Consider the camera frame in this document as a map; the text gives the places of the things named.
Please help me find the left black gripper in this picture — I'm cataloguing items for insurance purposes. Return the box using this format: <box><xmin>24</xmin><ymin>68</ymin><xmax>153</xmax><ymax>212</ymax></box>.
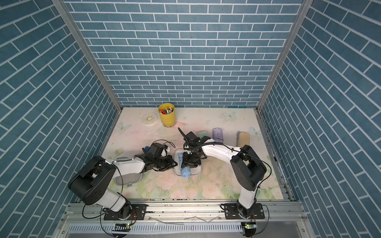
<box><xmin>153</xmin><ymin>155</ymin><xmax>179</xmax><ymax>171</ymax></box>

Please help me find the white sleeve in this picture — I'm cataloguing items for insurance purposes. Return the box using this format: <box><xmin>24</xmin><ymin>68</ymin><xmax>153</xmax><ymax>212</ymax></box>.
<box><xmin>173</xmin><ymin>149</ymin><xmax>202</xmax><ymax>177</ymax></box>

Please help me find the grey sleeve back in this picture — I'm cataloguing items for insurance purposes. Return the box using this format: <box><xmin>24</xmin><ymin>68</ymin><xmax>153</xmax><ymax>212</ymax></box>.
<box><xmin>197</xmin><ymin>131</ymin><xmax>210</xmax><ymax>138</ymax></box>

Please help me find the white sleeve case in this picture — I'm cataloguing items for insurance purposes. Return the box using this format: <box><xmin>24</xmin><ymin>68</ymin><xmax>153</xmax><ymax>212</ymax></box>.
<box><xmin>237</xmin><ymin>131</ymin><xmax>250</xmax><ymax>148</ymax></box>

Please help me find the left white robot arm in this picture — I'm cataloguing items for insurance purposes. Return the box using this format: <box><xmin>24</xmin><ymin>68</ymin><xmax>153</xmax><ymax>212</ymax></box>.
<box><xmin>68</xmin><ymin>142</ymin><xmax>178</xmax><ymax>218</ymax></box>

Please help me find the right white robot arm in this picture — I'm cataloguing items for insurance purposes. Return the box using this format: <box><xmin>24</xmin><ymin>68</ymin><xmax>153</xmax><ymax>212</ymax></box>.
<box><xmin>179</xmin><ymin>130</ymin><xmax>270</xmax><ymax>217</ymax></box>

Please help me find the clear tape roll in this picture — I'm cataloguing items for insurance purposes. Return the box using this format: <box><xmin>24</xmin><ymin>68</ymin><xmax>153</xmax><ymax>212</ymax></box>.
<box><xmin>141</xmin><ymin>113</ymin><xmax>158</xmax><ymax>126</ymax></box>

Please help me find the yellow pen cup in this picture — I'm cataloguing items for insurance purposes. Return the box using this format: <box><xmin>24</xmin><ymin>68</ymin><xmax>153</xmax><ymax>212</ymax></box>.
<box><xmin>158</xmin><ymin>103</ymin><xmax>177</xmax><ymax>128</ymax></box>

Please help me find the aluminium front rail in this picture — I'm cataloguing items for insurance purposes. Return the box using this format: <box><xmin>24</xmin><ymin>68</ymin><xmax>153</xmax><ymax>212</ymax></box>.
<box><xmin>60</xmin><ymin>199</ymin><xmax>308</xmax><ymax>225</ymax></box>

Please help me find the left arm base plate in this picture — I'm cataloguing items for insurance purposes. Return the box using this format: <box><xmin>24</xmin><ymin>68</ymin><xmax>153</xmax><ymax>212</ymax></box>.
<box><xmin>102</xmin><ymin>204</ymin><xmax>147</xmax><ymax>221</ymax></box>

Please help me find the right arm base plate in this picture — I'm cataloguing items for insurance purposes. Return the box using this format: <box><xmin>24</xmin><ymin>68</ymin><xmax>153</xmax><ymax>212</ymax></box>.
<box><xmin>220</xmin><ymin>203</ymin><xmax>265</xmax><ymax>220</ymax></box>

